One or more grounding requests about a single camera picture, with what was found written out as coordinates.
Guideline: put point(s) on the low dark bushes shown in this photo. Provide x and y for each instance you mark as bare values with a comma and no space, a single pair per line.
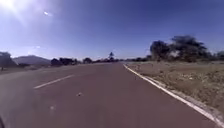
220,55

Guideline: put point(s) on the reddish asphalt road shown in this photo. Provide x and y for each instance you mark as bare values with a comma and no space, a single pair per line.
106,100

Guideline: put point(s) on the dry grass ground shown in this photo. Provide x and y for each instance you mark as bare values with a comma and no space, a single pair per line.
190,78

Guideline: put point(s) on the group of large trees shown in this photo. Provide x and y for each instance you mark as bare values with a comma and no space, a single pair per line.
186,48

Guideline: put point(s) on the round dark tree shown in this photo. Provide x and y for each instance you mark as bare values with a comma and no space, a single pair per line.
5,60

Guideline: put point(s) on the bare dirt roadside strip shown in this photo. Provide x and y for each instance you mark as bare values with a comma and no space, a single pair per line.
20,69

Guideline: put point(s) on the tall thin tree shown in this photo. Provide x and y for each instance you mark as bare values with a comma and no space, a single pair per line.
111,55

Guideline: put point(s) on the distant hill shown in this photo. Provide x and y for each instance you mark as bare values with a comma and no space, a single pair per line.
31,60

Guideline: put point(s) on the white road edge line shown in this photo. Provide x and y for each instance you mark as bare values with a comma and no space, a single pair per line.
170,94

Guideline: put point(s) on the row of distant trees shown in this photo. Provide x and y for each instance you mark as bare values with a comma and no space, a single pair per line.
66,61

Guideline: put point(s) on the white dashed centre line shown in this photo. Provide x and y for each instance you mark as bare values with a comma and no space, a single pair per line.
53,81

